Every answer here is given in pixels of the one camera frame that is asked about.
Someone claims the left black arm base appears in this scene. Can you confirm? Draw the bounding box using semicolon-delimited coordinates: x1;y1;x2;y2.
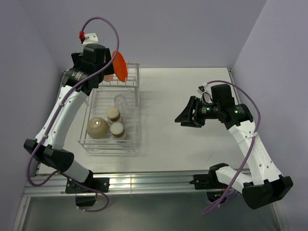
65;178;110;213

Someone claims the white wire dish rack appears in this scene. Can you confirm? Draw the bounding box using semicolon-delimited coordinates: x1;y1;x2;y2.
78;62;140;154

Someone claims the beige plate with black spot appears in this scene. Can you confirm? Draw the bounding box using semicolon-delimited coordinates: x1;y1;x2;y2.
103;74;114;82

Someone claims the steel cup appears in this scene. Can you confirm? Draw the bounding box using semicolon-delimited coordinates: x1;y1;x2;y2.
110;122;127;140
106;107;122;125

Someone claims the floral ceramic bowl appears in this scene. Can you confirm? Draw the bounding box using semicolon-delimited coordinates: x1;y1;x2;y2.
86;117;110;139

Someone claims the clear plastic cup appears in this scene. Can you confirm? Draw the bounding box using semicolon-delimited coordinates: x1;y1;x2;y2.
114;94;128;110

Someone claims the aluminium table rail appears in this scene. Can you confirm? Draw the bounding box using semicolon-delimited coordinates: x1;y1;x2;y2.
23;169;276;198

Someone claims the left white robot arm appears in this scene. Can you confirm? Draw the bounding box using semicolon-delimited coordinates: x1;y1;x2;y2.
24;33;114;192

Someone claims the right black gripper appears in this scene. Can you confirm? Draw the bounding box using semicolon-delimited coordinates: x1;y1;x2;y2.
174;95;220;128

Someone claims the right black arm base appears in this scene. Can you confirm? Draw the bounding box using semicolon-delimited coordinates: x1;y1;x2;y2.
189;163;229;190

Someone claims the orange plastic plate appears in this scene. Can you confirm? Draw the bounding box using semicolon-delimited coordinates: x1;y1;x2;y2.
112;51;128;82

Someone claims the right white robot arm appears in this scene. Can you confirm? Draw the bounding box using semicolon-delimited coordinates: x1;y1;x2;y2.
175;80;293;215

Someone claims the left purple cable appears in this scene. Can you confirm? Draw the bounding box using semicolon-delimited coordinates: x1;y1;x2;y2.
26;16;120;212

